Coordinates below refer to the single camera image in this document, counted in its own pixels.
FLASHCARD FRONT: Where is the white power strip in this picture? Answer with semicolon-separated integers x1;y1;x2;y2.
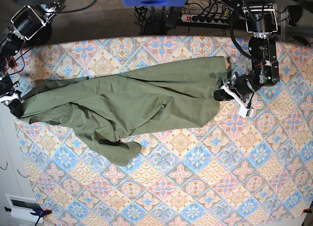
180;14;227;25

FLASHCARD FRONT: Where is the patterned tablecloth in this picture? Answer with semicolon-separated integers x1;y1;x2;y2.
15;43;313;226

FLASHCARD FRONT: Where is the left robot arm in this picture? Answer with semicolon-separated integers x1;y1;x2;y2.
214;0;300;102

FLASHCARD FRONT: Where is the white wall outlet box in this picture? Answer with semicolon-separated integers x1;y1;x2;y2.
5;194;42;223

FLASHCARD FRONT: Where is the red clamp lower right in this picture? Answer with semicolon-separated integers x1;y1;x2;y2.
303;208;313;214

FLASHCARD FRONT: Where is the red black clamp upper left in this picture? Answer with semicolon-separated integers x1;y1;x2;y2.
7;56;17;69

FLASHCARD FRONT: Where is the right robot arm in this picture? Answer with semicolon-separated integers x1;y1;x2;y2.
0;0;65;118

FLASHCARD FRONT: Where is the blue clamp lower left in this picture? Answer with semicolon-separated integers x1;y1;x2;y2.
4;207;52;221

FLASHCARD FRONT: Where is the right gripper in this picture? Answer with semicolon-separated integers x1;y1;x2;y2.
0;81;24;118

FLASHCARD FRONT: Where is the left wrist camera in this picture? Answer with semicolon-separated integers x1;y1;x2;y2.
239;106;254;118

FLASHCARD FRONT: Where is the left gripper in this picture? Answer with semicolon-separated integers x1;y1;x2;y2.
214;71;257;106

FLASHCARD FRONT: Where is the olive green t-shirt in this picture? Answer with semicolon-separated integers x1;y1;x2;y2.
21;57;226;166

